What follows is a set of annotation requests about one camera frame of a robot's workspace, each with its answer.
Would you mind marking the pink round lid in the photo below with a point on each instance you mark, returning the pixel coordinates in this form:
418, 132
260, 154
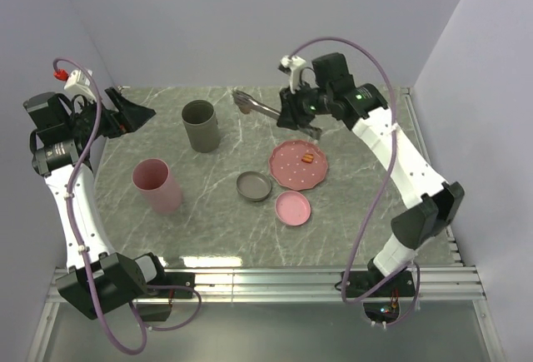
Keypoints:
292, 208

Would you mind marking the pink cylindrical container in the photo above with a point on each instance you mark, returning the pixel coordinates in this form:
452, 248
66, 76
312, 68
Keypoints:
156, 183

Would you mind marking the grey round lid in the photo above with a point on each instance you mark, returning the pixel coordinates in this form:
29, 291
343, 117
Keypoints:
253, 186

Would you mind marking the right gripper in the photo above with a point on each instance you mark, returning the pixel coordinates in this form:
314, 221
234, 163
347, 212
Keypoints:
291, 117

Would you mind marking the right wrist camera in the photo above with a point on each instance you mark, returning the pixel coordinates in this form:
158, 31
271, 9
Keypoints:
293, 66

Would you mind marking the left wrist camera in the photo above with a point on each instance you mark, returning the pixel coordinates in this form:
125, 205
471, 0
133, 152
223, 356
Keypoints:
75, 83

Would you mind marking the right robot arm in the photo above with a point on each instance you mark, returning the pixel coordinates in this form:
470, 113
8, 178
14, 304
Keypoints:
431, 202

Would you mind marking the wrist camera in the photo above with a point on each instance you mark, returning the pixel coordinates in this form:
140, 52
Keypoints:
293, 66
75, 83

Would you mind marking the pink polka dot plate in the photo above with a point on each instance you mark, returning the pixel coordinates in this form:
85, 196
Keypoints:
289, 171

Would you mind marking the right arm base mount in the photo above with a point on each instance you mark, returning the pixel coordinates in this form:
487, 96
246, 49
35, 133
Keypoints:
384, 302

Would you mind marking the orange carrot pieces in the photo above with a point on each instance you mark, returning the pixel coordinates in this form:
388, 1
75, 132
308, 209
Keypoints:
308, 158

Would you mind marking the grey cylindrical container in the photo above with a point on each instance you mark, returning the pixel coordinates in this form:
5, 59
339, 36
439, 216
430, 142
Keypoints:
201, 124

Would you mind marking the metal tongs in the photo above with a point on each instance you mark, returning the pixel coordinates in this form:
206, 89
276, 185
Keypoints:
241, 98

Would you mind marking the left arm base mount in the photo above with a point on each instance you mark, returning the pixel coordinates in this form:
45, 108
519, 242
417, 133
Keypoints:
157, 305

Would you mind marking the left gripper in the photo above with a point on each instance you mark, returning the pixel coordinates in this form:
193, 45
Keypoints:
129, 117

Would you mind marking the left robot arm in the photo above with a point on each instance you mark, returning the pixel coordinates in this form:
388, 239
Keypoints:
94, 268

